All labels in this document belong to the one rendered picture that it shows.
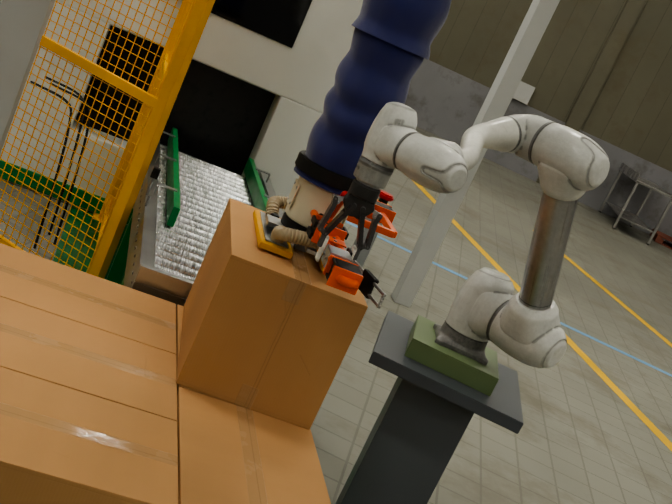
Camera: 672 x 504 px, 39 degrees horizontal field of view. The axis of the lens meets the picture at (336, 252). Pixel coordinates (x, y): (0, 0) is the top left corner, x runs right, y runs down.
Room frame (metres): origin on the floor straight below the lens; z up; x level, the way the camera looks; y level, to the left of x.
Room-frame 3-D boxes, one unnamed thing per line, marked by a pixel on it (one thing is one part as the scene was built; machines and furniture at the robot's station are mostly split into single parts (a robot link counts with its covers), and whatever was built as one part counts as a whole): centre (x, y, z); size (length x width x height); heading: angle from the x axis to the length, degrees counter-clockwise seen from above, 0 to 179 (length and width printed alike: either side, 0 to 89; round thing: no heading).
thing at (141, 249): (4.14, 0.87, 0.50); 2.31 x 0.05 x 0.19; 16
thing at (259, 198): (4.65, 0.40, 0.60); 1.60 x 0.11 x 0.09; 16
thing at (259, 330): (2.76, 0.12, 0.74); 0.60 x 0.40 x 0.40; 13
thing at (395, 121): (2.36, -0.01, 1.41); 0.13 x 0.11 x 0.16; 50
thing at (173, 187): (4.50, 0.92, 0.60); 1.60 x 0.11 x 0.09; 16
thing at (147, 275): (3.11, 0.23, 0.58); 0.70 x 0.03 x 0.06; 106
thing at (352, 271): (2.18, -0.04, 1.08); 0.08 x 0.07 x 0.05; 14
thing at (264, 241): (2.74, 0.20, 0.97); 0.34 x 0.10 x 0.05; 14
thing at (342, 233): (2.52, 0.04, 1.08); 0.10 x 0.08 x 0.06; 104
